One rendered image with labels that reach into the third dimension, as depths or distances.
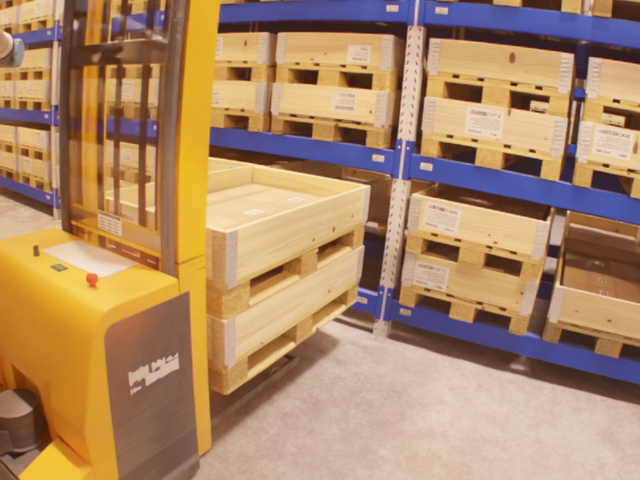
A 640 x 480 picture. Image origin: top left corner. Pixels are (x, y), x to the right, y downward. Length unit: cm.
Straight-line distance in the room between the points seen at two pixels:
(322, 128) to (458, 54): 96
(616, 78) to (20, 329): 282
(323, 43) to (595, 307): 223
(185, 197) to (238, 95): 191
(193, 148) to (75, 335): 68
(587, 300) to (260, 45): 256
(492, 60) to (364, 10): 82
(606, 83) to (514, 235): 96
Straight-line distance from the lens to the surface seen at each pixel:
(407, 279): 293
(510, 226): 269
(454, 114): 273
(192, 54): 153
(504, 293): 281
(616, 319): 285
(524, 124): 266
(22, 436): 184
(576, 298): 280
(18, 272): 179
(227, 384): 196
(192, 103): 154
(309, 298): 232
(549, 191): 268
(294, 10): 323
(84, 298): 147
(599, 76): 266
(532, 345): 294
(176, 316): 160
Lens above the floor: 149
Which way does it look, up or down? 15 degrees down
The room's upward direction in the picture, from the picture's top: 5 degrees clockwise
